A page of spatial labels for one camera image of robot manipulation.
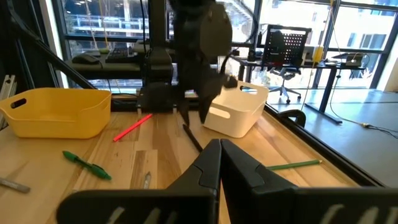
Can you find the yellow box on desk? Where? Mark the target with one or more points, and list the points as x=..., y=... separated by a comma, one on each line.
x=318, y=54

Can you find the grey office chair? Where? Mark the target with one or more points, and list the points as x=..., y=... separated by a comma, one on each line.
x=284, y=74

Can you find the black device on desk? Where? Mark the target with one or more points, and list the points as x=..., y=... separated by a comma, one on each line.
x=85, y=59

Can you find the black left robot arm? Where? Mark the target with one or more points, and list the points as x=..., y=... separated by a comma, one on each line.
x=158, y=62

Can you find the black pegboard panel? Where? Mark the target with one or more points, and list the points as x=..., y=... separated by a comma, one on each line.
x=286, y=46

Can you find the black window frame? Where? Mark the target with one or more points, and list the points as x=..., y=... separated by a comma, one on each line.
x=59, y=37

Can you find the dark grey desk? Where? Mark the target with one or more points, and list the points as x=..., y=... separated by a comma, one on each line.
x=102, y=70

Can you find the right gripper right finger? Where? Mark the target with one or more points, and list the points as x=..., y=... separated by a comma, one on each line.
x=264, y=202

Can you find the white metal bracket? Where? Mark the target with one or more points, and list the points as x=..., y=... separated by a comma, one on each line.
x=7, y=90

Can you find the black office desk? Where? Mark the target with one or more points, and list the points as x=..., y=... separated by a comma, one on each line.
x=328, y=93

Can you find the pink red pencil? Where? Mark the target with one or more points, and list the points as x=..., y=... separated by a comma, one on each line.
x=132, y=127

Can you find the black keyboard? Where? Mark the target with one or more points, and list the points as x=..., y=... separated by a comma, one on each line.
x=119, y=55

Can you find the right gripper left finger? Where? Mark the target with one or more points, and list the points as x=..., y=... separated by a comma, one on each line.
x=186, y=199

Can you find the white plastic bin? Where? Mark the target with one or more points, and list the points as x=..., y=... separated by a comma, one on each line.
x=239, y=118

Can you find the green pencil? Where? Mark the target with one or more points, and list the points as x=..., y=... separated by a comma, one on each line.
x=295, y=164

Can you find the green pen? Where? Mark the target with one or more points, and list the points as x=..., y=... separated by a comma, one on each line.
x=90, y=168

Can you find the black table clamp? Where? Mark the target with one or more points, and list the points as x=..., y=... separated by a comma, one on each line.
x=293, y=115

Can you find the yellow black power plug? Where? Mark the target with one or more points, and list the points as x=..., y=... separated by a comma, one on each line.
x=366, y=125

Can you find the yellow plastic bin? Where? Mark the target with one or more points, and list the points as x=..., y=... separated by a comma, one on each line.
x=56, y=124

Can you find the black pen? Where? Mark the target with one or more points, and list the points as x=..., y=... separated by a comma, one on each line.
x=192, y=138

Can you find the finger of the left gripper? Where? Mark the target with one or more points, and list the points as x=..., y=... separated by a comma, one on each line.
x=185, y=113
x=206, y=105

